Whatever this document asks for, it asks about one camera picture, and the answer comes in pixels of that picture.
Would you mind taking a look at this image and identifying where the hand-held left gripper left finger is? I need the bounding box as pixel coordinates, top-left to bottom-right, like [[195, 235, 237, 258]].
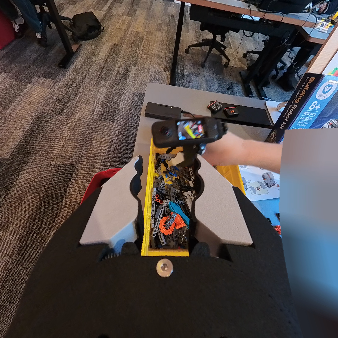
[[79, 155, 145, 255]]

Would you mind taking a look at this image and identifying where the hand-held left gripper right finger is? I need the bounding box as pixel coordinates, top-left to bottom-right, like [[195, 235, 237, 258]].
[[190, 155, 253, 258]]

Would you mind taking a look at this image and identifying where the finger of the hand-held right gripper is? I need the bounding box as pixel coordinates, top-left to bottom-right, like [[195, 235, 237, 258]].
[[170, 152, 186, 168]]

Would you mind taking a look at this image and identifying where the pile of small building parts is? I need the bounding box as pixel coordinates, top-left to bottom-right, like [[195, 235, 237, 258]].
[[151, 152, 197, 250]]

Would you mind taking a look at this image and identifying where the yellow plastic bin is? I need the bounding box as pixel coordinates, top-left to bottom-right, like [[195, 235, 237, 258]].
[[140, 137, 246, 256]]

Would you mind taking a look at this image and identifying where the long grey pin-hole panel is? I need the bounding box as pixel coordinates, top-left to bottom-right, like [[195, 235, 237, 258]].
[[183, 191, 196, 212]]

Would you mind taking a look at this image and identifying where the black desk pad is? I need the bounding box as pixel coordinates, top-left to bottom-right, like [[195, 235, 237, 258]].
[[211, 102, 274, 127]]

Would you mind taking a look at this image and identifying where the blue desk mat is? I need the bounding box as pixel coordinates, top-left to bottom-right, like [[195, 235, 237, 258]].
[[247, 194, 282, 239]]

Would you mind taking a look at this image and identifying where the wooden desk with black legs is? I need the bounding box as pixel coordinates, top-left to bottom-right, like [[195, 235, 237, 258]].
[[169, 0, 330, 99]]

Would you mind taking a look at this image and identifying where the pale desk with black legs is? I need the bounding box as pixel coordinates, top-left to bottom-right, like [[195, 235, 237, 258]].
[[37, 0, 82, 70]]

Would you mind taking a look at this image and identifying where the person's right hand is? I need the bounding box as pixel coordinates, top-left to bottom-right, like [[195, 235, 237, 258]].
[[203, 131, 245, 167]]

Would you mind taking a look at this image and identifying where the black battery with grey label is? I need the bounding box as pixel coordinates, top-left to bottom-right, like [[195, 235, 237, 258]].
[[207, 100, 225, 113]]

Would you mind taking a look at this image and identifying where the red plastic bin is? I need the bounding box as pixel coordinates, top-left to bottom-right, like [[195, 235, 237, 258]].
[[80, 168, 122, 205]]

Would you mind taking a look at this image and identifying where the blue plastic separator tool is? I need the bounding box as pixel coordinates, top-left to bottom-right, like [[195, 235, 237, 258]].
[[168, 201, 191, 225]]

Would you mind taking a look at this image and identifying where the printed instruction sheet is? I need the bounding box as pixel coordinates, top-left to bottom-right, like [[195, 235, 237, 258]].
[[238, 164, 281, 202]]

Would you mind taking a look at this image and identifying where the black charger box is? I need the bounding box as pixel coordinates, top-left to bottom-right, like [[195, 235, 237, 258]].
[[145, 102, 183, 119]]

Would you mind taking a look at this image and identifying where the large orange gear wheel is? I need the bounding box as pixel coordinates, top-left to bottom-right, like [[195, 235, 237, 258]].
[[159, 216, 185, 236]]

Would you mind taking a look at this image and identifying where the white flat pad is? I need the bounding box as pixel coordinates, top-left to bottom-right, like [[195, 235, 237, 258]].
[[265, 100, 289, 125]]

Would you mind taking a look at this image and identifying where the black office chair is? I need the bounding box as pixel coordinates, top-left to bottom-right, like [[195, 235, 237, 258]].
[[184, 20, 231, 68]]

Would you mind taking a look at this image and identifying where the blue cardboard kit box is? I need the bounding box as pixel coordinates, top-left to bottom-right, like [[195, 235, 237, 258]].
[[265, 73, 338, 144]]

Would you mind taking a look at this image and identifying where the yellow toy model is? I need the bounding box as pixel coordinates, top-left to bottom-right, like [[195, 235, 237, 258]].
[[315, 12, 338, 35]]

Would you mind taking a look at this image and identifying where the black bag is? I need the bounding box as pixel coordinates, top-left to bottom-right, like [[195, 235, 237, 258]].
[[71, 11, 105, 42]]

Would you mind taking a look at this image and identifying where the red storage box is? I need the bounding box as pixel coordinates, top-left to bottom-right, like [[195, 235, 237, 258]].
[[0, 11, 16, 51]]

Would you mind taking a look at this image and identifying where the black hanging cable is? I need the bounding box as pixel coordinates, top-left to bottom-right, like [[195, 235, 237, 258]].
[[227, 16, 249, 91]]

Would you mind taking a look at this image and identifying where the wooden shelf frame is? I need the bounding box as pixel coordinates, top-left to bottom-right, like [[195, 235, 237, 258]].
[[307, 25, 338, 77]]

